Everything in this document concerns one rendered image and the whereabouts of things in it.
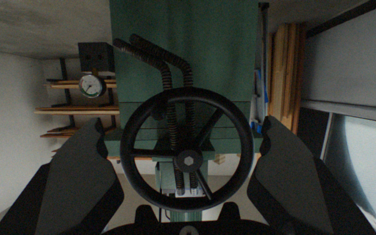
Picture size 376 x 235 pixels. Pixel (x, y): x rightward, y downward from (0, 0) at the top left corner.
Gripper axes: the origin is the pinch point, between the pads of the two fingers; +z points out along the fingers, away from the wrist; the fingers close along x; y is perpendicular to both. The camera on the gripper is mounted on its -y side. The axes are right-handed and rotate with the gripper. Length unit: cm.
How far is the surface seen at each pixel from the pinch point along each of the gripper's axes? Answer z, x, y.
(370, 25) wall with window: 101, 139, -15
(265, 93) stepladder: 101, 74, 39
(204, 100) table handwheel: 13.4, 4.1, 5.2
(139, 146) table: 25.0, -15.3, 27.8
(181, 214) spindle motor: 19, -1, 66
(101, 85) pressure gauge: 26.0, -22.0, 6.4
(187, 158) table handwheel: 8.2, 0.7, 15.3
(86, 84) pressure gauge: 26.2, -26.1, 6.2
